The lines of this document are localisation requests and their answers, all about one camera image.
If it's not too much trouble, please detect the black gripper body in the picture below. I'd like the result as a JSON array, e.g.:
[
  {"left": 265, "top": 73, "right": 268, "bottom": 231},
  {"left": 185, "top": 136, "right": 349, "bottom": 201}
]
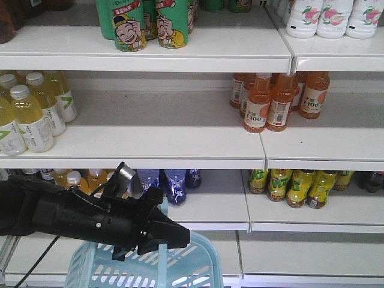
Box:
[{"left": 32, "top": 187, "right": 163, "bottom": 260}]

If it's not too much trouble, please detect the blue sports drink bottle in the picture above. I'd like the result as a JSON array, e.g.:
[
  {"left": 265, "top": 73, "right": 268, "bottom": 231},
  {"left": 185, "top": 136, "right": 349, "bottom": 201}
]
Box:
[
  {"left": 137, "top": 169, "right": 160, "bottom": 193},
  {"left": 164, "top": 169, "right": 187, "bottom": 206},
  {"left": 185, "top": 169, "right": 202, "bottom": 189}
]

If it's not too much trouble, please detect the orange vitamin drink bottle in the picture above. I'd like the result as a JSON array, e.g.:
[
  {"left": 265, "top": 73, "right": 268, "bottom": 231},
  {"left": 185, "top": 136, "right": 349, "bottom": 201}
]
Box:
[
  {"left": 65, "top": 170, "right": 91, "bottom": 195},
  {"left": 87, "top": 169, "right": 107, "bottom": 192},
  {"left": 53, "top": 169, "right": 72, "bottom": 188}
]

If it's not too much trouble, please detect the white peach drink bottle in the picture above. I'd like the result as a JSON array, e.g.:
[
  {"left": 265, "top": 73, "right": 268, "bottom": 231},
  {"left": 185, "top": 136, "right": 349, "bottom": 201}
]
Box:
[
  {"left": 286, "top": 0, "right": 323, "bottom": 38},
  {"left": 316, "top": 0, "right": 353, "bottom": 39},
  {"left": 345, "top": 0, "right": 383, "bottom": 40}
]

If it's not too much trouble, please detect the dark cola plastic bottle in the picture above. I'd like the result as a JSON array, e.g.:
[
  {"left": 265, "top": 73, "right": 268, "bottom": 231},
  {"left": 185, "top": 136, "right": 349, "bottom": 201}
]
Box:
[{"left": 357, "top": 171, "right": 383, "bottom": 193}]

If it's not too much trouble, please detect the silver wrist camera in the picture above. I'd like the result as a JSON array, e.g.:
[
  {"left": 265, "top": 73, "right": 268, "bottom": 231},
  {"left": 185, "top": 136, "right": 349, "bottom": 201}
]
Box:
[{"left": 103, "top": 162, "right": 143, "bottom": 199}]

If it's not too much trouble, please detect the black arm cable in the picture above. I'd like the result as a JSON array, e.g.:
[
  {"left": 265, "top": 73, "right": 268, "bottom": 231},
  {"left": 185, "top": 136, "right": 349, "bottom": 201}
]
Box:
[{"left": 10, "top": 234, "right": 61, "bottom": 288}]

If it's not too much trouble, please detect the yellow lemon tea bottle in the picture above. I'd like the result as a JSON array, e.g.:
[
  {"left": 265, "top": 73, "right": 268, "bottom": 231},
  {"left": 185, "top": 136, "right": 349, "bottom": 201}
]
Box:
[
  {"left": 333, "top": 170, "right": 354, "bottom": 191},
  {"left": 268, "top": 169, "right": 293, "bottom": 202},
  {"left": 248, "top": 169, "right": 269, "bottom": 194},
  {"left": 286, "top": 169, "right": 316, "bottom": 208},
  {"left": 307, "top": 170, "right": 337, "bottom": 209}
]

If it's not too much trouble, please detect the green cartoon can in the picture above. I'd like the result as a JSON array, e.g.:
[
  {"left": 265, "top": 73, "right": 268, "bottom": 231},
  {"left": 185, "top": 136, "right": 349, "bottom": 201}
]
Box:
[
  {"left": 155, "top": 0, "right": 188, "bottom": 49},
  {"left": 109, "top": 0, "right": 146, "bottom": 52}
]

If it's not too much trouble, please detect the dark tea bottle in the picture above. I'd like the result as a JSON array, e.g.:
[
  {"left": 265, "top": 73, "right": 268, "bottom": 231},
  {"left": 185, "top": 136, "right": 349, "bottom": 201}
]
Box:
[{"left": 39, "top": 169, "right": 55, "bottom": 182}]

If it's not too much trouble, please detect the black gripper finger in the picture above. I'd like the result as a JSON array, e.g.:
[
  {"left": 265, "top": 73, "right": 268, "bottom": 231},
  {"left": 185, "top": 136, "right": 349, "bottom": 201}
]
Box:
[
  {"left": 137, "top": 236, "right": 165, "bottom": 255},
  {"left": 149, "top": 208, "right": 190, "bottom": 249}
]

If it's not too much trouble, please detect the light blue plastic basket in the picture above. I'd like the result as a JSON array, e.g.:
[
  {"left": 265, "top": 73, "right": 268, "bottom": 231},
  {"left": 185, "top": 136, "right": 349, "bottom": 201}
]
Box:
[{"left": 64, "top": 232, "right": 224, "bottom": 287}]

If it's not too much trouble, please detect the orange C100 juice bottle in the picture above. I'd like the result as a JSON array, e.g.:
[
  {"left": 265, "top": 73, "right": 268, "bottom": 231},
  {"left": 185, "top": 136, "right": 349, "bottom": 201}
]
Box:
[
  {"left": 266, "top": 73, "right": 295, "bottom": 132},
  {"left": 299, "top": 71, "right": 330, "bottom": 119},
  {"left": 244, "top": 73, "right": 272, "bottom": 133}
]

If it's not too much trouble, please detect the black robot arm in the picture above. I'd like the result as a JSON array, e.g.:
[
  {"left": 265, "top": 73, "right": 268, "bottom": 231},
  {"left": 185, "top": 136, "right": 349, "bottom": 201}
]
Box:
[{"left": 1, "top": 175, "right": 190, "bottom": 261}]

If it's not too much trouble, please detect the white metal shelving unit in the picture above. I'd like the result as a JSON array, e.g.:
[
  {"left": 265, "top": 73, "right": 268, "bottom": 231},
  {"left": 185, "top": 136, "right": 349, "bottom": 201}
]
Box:
[{"left": 1, "top": 1, "right": 383, "bottom": 287}]

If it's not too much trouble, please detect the pale yellow drink bottle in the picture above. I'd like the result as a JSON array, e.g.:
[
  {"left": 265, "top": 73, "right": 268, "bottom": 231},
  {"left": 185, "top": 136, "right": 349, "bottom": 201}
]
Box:
[
  {"left": 10, "top": 85, "right": 54, "bottom": 153},
  {"left": 43, "top": 70, "right": 77, "bottom": 123},
  {"left": 26, "top": 72, "right": 65, "bottom": 136},
  {"left": 1, "top": 97, "right": 27, "bottom": 156}
]

